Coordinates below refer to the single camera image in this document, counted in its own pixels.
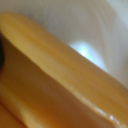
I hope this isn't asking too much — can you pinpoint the small white bowl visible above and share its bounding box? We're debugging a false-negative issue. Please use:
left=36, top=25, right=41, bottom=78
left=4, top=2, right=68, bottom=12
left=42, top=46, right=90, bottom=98
left=0, top=0, right=128, bottom=91

